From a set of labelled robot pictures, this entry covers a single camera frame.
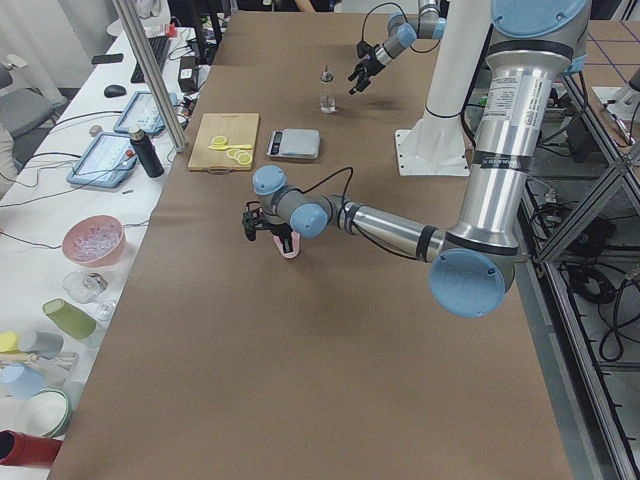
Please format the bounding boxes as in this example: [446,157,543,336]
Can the red cylinder container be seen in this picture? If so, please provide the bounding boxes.
[1,430,63,468]

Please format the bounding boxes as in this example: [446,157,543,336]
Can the glass sauce bottle metal spout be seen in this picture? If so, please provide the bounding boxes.
[319,65,336,114]

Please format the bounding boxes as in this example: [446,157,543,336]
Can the grey plastic cup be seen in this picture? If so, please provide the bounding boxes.
[18,331,64,359]

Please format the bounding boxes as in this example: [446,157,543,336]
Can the blue teach pendant lower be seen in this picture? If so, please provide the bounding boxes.
[66,132,137,189]

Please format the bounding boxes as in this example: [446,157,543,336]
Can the aluminium frame post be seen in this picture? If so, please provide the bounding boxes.
[113,0,187,153]

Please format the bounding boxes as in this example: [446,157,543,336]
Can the digital kitchen scale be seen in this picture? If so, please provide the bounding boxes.
[266,128,320,160]

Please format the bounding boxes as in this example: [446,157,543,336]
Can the pink bowl with ice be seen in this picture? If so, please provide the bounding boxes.
[62,215,126,267]

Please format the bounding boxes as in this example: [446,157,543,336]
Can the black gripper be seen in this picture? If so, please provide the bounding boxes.
[348,54,384,95]
[263,216,294,254]

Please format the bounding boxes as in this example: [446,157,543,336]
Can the pink plastic cup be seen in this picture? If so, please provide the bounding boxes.
[273,232,300,259]

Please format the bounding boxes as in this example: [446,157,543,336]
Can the lemon slice bottom pair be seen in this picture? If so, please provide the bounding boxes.
[209,135,228,149]

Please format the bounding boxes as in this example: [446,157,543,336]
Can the bamboo cutting board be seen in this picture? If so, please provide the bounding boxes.
[187,113,260,171]

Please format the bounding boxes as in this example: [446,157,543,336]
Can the wine glass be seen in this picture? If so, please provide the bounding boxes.
[62,271,116,322]

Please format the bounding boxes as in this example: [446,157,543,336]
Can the blue teach pendant upper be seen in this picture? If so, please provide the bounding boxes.
[113,91,164,136]

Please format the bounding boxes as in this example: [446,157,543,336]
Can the lemon slice top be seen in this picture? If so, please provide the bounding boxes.
[236,152,253,165]

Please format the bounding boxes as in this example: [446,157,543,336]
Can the white green-rimmed bowl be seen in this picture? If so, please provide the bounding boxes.
[13,389,72,438]

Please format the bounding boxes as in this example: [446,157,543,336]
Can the green plastic cup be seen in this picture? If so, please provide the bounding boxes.
[42,298,97,340]

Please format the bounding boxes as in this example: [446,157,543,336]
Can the black keyboard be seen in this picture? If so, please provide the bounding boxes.
[130,35,172,85]

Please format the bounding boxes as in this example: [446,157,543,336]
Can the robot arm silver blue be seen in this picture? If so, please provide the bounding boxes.
[242,1,591,318]
[348,1,446,95]

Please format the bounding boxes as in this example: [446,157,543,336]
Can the light blue cup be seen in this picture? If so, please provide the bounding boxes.
[1,363,46,400]

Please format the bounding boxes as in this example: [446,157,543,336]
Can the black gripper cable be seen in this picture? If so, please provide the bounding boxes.
[299,167,426,259]

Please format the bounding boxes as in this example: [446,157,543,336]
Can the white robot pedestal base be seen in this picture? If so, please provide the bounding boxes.
[396,0,491,176]

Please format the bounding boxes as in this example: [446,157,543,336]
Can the black water bottle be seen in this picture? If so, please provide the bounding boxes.
[128,125,164,178]

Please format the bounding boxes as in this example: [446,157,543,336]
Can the yellow plastic knife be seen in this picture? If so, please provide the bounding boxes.
[208,144,253,151]

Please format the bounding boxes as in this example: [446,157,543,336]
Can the black computer mouse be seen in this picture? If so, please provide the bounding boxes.
[103,84,127,98]

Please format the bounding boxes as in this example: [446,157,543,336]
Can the yellow plastic cup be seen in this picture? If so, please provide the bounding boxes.
[0,331,21,354]

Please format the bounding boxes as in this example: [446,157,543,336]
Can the blue teach pendant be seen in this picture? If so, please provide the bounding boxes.
[66,132,137,189]
[113,91,164,136]

